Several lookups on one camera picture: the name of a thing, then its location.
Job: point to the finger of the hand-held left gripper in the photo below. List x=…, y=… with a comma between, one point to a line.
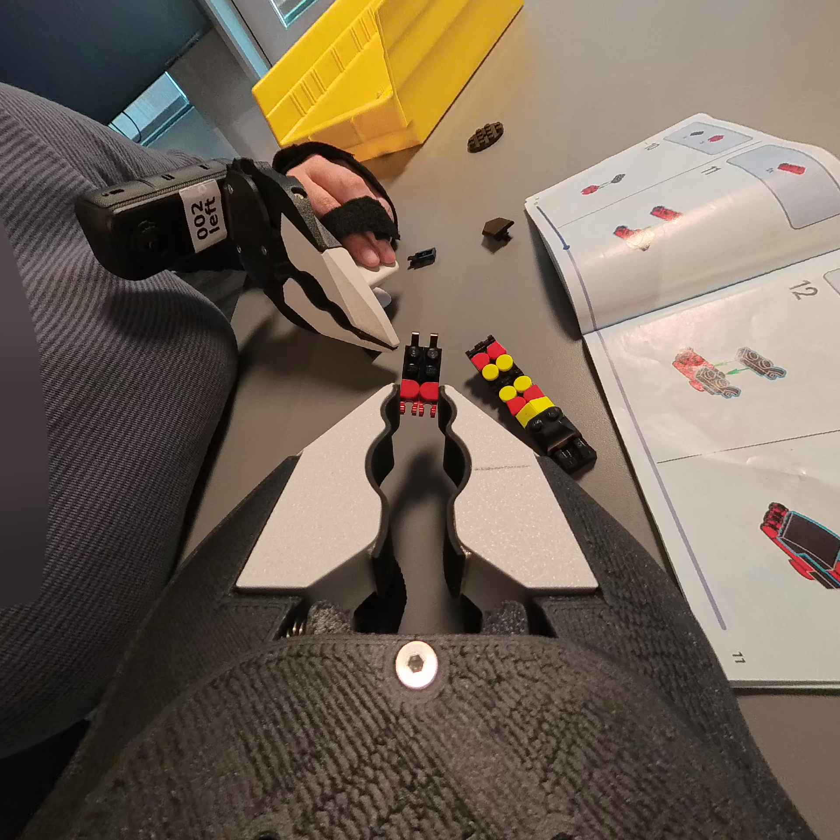
x=351, y=289
x=308, y=305

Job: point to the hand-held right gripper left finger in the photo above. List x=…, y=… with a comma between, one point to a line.
x=315, y=518

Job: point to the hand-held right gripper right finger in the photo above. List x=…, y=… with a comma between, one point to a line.
x=518, y=518

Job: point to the small black red lego assembly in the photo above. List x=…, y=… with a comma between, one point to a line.
x=420, y=374

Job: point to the person's left forearm grey sleeve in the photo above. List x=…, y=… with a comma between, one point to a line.
x=131, y=407

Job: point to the small black lego clip piece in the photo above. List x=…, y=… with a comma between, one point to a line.
x=423, y=256

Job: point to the long red yellow lego assembly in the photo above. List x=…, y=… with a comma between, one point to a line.
x=525, y=400

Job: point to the dark brown lego slope piece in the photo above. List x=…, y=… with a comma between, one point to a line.
x=499, y=231

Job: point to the round dark brown lego plate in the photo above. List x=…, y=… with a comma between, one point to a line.
x=485, y=136

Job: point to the lego instruction booklet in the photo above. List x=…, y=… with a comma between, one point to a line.
x=722, y=407

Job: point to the person's left hand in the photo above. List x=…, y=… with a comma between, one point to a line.
x=334, y=184

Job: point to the dark blue partition panel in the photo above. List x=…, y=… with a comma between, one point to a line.
x=85, y=46

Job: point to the yellow plastic storage bin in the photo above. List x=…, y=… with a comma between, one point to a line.
x=367, y=79

